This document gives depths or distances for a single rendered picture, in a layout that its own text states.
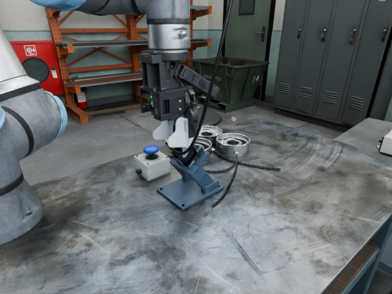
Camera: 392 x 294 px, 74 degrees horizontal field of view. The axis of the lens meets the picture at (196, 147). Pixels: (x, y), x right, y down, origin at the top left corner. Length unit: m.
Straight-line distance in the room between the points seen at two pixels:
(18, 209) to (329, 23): 3.41
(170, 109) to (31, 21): 3.93
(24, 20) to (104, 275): 4.03
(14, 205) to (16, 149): 0.10
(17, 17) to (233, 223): 4.05
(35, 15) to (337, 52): 3.78
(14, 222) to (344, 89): 3.33
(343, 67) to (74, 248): 3.29
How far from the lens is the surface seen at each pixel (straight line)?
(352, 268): 0.91
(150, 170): 0.67
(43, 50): 4.13
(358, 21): 3.46
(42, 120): 0.64
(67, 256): 0.53
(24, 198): 0.61
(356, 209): 0.68
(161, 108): 0.47
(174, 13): 0.47
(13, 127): 0.59
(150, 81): 0.49
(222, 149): 0.79
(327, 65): 3.57
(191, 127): 0.51
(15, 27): 4.32
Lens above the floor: 1.16
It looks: 25 degrees down
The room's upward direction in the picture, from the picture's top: straight up
